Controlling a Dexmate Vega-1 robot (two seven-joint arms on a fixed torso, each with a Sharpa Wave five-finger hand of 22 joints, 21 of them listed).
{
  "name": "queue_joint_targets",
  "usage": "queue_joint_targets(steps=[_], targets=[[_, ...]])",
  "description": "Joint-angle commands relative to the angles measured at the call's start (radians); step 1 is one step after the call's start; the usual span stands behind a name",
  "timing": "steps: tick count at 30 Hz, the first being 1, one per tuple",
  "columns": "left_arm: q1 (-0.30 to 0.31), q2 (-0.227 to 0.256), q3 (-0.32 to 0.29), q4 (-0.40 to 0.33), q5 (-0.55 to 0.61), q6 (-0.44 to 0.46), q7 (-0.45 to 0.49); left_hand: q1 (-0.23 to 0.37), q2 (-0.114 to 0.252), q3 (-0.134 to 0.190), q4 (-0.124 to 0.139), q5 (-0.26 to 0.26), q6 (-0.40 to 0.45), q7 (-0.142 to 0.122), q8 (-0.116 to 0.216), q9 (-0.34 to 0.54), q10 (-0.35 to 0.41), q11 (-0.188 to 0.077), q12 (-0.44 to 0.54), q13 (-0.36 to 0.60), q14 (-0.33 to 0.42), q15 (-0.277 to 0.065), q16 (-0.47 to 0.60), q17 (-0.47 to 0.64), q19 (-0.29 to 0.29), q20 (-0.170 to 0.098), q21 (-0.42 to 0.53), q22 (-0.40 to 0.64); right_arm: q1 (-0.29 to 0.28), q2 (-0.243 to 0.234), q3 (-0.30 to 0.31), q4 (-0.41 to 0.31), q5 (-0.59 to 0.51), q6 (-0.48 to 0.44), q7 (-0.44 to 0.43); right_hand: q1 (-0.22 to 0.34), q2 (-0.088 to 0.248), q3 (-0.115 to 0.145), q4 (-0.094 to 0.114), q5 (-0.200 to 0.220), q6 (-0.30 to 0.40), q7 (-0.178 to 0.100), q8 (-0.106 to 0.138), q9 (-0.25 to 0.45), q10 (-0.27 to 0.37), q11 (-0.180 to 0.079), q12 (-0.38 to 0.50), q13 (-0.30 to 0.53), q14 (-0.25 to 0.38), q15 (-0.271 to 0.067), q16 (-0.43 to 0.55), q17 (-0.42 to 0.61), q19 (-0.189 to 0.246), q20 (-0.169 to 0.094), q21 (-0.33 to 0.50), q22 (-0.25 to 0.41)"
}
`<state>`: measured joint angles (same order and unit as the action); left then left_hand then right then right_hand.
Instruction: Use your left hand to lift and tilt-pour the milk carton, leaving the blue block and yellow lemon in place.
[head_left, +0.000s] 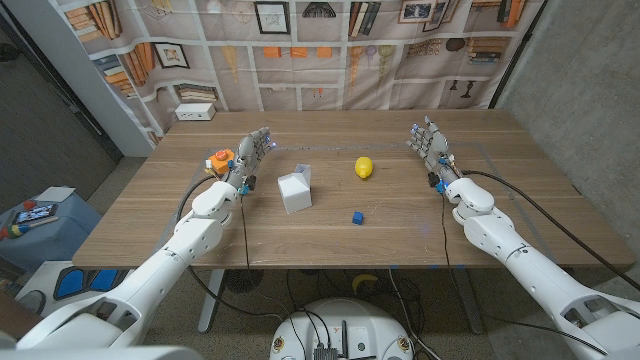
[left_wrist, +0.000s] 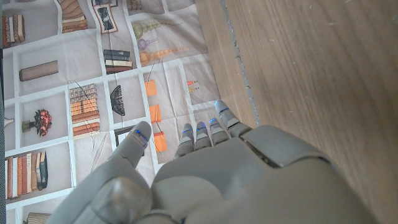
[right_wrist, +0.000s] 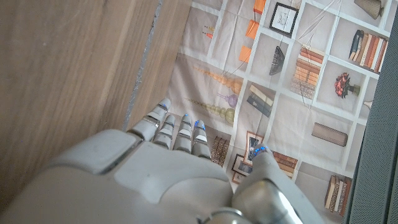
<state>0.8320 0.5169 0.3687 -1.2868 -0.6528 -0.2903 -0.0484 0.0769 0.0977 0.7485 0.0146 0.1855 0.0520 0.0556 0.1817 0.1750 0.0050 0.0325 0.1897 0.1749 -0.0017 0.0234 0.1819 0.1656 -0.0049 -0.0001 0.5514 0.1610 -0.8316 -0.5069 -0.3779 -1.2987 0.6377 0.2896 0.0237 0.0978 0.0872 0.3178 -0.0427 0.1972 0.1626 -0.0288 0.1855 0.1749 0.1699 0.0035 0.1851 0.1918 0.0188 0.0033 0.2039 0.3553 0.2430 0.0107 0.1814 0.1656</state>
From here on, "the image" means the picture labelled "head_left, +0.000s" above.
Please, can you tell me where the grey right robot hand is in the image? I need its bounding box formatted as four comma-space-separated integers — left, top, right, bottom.
407, 116, 464, 194

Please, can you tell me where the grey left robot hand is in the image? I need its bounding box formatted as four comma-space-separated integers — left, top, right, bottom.
227, 127, 275, 195

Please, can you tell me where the white paper milk carton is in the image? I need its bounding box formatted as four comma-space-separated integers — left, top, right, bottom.
277, 163, 313, 215

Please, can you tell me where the yellow lemon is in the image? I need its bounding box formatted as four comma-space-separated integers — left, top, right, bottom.
354, 156, 374, 180

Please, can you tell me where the orange emergency stop button box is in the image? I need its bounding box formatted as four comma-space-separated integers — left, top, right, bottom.
207, 148, 236, 176

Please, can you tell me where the white power strip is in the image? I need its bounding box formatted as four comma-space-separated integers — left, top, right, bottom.
174, 102, 217, 122

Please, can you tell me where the printed bookshelf backdrop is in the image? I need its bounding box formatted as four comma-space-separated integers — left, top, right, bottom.
54, 0, 546, 146

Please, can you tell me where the black backdrop pole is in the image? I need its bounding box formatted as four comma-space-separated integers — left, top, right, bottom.
488, 0, 549, 110

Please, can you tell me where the black round fan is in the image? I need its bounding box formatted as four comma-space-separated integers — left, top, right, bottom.
223, 268, 265, 295

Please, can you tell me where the yellow banana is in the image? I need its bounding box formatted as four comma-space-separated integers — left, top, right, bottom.
351, 273, 380, 295

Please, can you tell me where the white table leg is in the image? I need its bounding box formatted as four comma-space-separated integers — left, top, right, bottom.
197, 268, 226, 335

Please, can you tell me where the dark table leg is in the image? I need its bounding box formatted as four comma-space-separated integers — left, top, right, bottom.
452, 268, 485, 335

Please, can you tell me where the white paper sheet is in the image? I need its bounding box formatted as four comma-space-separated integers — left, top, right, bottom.
33, 186, 77, 204

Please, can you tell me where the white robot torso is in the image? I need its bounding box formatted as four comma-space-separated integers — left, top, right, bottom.
269, 298, 415, 360

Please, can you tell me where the blue covered stool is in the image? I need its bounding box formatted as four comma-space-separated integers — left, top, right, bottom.
0, 192, 104, 274

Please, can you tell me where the black smartphone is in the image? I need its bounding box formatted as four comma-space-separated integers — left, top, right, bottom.
13, 203, 59, 225

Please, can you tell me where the colourful toy stick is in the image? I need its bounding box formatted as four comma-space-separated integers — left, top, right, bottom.
0, 215, 60, 240

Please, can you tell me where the white box with blue shapes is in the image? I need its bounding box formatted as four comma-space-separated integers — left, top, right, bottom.
14, 259, 136, 319

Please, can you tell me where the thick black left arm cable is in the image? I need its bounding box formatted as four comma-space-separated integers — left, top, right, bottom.
174, 173, 286, 321

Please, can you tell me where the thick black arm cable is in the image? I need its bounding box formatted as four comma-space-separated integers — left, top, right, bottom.
462, 169, 640, 294
174, 173, 286, 321

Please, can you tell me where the thin black left wrist cable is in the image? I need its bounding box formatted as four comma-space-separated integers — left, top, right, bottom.
240, 193, 251, 272

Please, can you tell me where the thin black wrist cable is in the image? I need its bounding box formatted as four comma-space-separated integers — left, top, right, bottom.
240, 193, 251, 272
440, 193, 454, 269

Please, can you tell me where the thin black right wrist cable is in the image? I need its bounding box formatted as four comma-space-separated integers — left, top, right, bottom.
440, 193, 454, 269

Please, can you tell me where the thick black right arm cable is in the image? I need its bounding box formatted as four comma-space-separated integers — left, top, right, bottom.
462, 169, 640, 294

